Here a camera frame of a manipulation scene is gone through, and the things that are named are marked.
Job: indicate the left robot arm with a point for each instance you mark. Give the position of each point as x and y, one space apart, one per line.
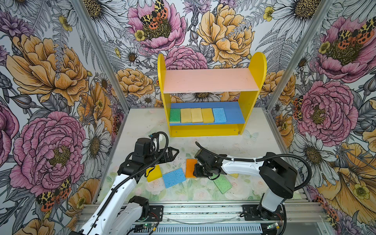
109 218

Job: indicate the lime yellow sponge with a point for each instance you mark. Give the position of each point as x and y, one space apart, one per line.
234 175

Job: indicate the light green sponge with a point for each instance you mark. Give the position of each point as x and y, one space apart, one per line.
222 183

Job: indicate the golden yellow sponge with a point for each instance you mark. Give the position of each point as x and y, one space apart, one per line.
207 115

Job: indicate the bright yellow square sponge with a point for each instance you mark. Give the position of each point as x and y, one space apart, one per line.
153 173

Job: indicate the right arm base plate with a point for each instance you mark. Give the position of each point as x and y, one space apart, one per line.
253 212

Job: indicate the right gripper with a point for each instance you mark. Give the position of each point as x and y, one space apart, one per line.
197 172

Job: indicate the pale yellow sponge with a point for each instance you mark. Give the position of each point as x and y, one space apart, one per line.
186 115

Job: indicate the dark green scrub sponge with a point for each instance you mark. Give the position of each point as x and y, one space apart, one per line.
175 115

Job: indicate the orange sponge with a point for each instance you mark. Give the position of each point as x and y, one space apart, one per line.
190 166

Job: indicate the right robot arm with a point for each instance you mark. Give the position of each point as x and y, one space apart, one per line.
279 176

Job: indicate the aluminium front rail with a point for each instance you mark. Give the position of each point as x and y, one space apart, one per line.
225 218

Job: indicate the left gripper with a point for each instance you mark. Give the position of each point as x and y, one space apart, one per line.
171 158

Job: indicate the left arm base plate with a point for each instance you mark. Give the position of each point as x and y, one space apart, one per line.
153 213

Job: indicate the light yellow sponge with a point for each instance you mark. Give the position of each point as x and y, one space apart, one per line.
196 114

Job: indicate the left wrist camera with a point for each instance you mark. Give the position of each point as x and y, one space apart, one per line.
143 148

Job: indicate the yellow shelf unit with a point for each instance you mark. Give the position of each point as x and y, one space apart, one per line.
247 82

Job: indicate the blue sponge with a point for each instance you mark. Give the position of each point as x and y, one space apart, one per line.
219 115
174 178

